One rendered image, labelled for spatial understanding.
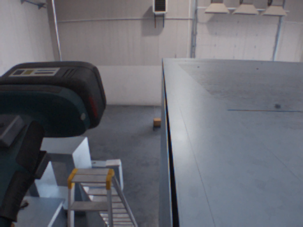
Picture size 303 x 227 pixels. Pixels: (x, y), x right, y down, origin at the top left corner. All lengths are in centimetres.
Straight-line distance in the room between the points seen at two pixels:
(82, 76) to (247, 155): 18
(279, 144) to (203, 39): 1030
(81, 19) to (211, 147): 1117
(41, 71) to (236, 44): 1091
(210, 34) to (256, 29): 254
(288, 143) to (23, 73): 30
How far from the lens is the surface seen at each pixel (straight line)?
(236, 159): 17
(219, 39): 1069
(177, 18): 1043
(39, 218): 379
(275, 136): 24
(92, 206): 163
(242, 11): 1038
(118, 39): 1057
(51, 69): 21
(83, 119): 19
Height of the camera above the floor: 329
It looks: 20 degrees down
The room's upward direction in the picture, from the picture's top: straight up
